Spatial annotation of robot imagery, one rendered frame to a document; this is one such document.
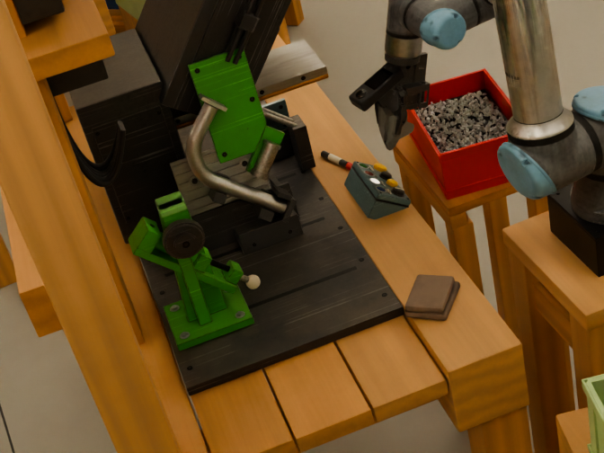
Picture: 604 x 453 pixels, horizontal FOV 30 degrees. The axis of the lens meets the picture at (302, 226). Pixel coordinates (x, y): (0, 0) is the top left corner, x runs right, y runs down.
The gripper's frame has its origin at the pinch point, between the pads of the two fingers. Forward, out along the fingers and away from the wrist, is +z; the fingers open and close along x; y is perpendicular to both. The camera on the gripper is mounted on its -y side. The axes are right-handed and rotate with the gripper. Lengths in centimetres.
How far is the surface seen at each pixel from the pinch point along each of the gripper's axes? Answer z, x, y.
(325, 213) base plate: 12.6, 0.2, -14.6
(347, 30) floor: 75, 226, 154
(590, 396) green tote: 3, -80, -21
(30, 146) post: -37, -38, -90
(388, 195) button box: 5.4, -10.3, -6.7
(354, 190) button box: 8.6, -0.3, -7.9
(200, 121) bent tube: -9.4, 10.7, -38.3
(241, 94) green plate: -12.7, 11.7, -28.6
